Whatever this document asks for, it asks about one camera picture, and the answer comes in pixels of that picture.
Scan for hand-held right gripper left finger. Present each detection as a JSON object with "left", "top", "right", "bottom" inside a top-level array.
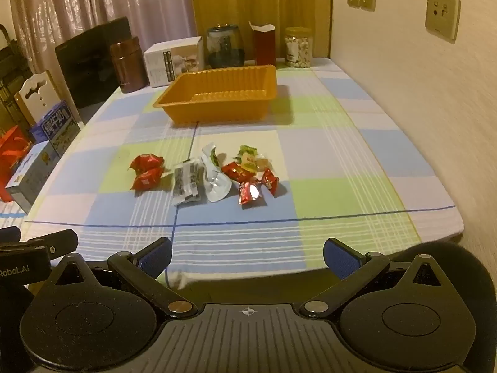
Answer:
[{"left": 48, "top": 237, "right": 197, "bottom": 320}]

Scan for red candy packet white label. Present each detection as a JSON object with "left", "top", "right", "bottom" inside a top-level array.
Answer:
[{"left": 131, "top": 168, "right": 164, "bottom": 191}]

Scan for pink patterned curtain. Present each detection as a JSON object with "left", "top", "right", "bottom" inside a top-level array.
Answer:
[{"left": 8, "top": 0, "right": 197, "bottom": 71}]

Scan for light blue milk carton box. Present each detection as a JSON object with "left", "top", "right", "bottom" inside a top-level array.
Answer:
[{"left": 5, "top": 140, "right": 61, "bottom": 215}]

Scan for white cardboard box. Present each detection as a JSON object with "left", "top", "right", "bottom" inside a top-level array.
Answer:
[{"left": 144, "top": 36, "right": 205, "bottom": 88}]

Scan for dark folding rack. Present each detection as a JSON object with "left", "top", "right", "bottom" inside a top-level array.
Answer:
[{"left": 0, "top": 23, "right": 34, "bottom": 133}]

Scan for yellow snack packet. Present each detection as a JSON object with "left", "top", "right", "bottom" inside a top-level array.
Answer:
[{"left": 238, "top": 154, "right": 259, "bottom": 174}]

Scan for red foil snack packet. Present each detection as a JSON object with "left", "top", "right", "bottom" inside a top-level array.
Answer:
[
  {"left": 238, "top": 181, "right": 265, "bottom": 206},
  {"left": 221, "top": 162, "right": 249, "bottom": 183},
  {"left": 261, "top": 168, "right": 279, "bottom": 197}
]

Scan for clear jar of peanuts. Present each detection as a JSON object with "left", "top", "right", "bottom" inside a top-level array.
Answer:
[{"left": 284, "top": 27, "right": 313, "bottom": 68}]

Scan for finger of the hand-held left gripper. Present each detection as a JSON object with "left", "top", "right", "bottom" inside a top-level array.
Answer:
[
  {"left": 0, "top": 229, "right": 79, "bottom": 260},
  {"left": 0, "top": 226, "right": 22, "bottom": 244}
]

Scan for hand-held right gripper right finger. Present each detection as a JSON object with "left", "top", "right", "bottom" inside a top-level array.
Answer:
[{"left": 297, "top": 238, "right": 445, "bottom": 318}]

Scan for black appliance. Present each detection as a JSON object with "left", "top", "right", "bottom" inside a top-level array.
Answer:
[{"left": 54, "top": 16, "right": 130, "bottom": 123}]

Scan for red gift bag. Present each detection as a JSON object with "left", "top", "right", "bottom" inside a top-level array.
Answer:
[{"left": 0, "top": 125, "right": 34, "bottom": 203}]

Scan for white snack packet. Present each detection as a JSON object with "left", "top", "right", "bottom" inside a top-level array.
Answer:
[{"left": 200, "top": 142, "right": 232, "bottom": 203}]

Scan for white wooden chair back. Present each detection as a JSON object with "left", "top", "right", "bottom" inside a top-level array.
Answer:
[{"left": 14, "top": 71, "right": 59, "bottom": 127}]

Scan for dark blue milk carton box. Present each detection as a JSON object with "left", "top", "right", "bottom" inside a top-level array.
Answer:
[{"left": 29, "top": 101, "right": 81, "bottom": 156}]

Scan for open red carton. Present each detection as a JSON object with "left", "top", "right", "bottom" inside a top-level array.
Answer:
[{"left": 249, "top": 21, "right": 277, "bottom": 67}]

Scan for brown thermos flask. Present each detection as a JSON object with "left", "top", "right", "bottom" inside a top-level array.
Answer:
[{"left": 109, "top": 36, "right": 150, "bottom": 94}]

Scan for wall switch panel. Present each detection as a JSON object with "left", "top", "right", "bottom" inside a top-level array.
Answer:
[{"left": 424, "top": 0, "right": 461, "bottom": 42}]

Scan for blue patterned cloth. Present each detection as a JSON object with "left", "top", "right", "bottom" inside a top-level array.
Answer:
[{"left": 0, "top": 201, "right": 29, "bottom": 231}]

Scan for dark glass jar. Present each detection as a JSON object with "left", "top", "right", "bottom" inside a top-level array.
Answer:
[{"left": 206, "top": 25, "right": 245, "bottom": 68}]

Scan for orange plastic tray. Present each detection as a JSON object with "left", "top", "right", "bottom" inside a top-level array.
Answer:
[{"left": 153, "top": 65, "right": 278, "bottom": 125}]

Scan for dark clear snack packet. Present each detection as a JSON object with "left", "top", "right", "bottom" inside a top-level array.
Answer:
[{"left": 173, "top": 159, "right": 204, "bottom": 206}]

